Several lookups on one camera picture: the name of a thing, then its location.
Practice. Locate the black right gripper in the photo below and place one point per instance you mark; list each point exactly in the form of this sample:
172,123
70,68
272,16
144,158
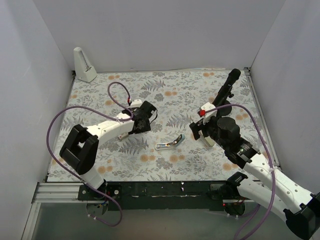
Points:
196,129

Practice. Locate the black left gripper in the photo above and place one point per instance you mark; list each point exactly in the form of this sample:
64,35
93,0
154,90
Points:
139,124

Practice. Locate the light blue stapler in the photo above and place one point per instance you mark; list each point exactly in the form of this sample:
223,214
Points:
170,145

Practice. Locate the beige stapler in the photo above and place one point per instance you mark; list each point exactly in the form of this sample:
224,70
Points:
208,141

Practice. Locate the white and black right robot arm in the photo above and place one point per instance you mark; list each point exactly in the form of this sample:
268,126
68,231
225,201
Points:
297,206

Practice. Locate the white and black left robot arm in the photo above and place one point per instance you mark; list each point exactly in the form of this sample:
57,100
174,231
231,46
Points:
80,148

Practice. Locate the black microphone stand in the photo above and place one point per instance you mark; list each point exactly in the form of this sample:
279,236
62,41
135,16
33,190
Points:
225,107

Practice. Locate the floral patterned table mat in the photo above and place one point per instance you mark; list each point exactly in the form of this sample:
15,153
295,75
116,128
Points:
177,95

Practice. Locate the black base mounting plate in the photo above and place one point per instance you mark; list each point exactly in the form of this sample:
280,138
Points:
166,195

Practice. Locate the white metronome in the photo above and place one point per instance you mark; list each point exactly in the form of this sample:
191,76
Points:
84,70

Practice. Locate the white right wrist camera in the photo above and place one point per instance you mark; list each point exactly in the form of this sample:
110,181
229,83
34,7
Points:
207,111

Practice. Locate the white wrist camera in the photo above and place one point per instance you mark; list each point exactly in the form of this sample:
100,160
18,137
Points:
136,103
207,111

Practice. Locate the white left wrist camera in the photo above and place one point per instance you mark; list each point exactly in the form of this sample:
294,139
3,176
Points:
136,103

